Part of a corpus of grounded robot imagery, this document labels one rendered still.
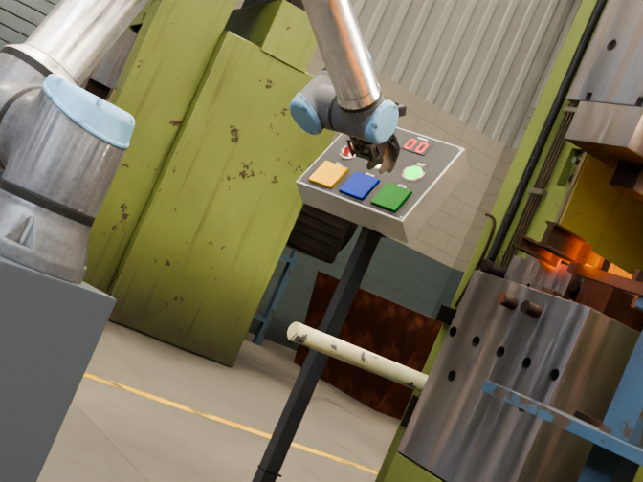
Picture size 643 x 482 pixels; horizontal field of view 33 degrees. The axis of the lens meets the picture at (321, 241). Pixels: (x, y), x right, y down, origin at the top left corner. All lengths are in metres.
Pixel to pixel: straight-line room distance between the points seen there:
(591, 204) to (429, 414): 0.67
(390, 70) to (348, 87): 9.44
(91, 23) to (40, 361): 0.56
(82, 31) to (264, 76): 5.32
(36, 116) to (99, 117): 0.09
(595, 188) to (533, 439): 0.76
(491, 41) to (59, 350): 10.86
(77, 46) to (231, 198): 5.30
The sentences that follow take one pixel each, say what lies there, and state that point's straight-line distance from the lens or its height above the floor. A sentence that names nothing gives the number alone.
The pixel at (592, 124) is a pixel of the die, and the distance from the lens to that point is 2.52.
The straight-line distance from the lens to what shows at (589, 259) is 1.91.
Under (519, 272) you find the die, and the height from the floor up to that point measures 0.95.
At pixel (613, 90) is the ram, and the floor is 1.40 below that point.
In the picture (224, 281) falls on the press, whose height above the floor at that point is 0.51.
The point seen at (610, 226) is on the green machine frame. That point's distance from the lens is 2.78.
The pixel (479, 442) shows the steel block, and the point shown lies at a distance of 2.32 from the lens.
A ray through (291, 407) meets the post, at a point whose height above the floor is 0.43.
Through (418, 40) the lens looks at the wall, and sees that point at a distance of 11.75.
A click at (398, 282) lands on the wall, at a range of 11.98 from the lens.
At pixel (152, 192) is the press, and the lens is 7.02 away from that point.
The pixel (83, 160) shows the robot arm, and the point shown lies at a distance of 1.62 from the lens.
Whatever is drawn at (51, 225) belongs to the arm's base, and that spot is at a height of 0.67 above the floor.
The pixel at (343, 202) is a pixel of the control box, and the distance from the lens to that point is 2.72.
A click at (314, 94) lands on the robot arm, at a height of 1.10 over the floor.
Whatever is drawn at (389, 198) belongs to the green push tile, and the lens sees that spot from 2.67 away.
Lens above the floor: 0.74
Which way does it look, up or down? 2 degrees up
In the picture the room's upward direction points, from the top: 24 degrees clockwise
